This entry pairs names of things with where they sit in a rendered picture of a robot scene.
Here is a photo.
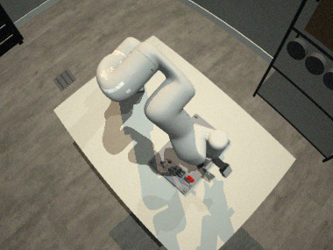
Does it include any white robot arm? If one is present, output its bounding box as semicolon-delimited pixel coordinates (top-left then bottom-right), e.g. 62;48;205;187
96;37;232;178

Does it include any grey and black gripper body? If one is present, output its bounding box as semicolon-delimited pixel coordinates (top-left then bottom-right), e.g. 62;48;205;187
203;156;212;167

